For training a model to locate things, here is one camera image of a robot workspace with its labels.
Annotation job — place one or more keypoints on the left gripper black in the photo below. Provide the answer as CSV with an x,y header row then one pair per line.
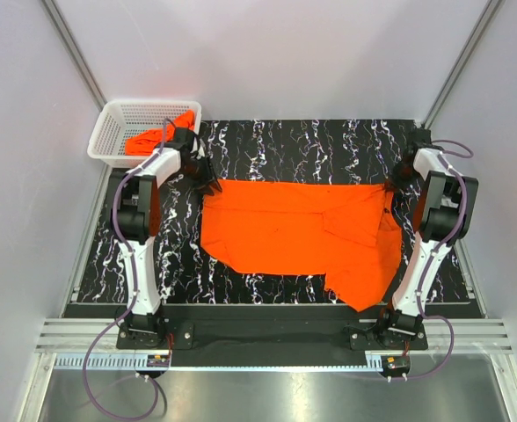
x,y
207,177

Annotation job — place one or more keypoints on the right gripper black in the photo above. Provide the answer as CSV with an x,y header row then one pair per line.
x,y
396,184

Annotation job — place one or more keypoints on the orange t shirt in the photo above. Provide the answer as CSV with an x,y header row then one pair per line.
x,y
346,233

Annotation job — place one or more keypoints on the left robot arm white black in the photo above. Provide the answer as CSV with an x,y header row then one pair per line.
x,y
135,217

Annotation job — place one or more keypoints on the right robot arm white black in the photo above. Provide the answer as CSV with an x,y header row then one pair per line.
x,y
441,218

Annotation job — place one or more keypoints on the orange t shirts in basket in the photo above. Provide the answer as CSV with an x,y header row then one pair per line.
x,y
144,143

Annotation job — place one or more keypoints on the white plastic basket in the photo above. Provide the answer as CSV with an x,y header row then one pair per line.
x,y
122,119

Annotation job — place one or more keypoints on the left connector box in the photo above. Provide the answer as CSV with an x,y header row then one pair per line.
x,y
158,360

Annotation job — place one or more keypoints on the connector box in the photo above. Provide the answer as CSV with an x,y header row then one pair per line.
x,y
396,362
158,360

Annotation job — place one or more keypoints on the right connector box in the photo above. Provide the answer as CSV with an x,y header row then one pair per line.
x,y
396,362

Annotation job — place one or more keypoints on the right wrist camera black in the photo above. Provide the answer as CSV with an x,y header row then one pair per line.
x,y
420,138

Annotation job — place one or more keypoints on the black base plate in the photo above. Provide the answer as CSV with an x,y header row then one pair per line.
x,y
262,336

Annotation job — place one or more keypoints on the aluminium frame rail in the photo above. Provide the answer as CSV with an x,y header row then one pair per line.
x,y
94,341

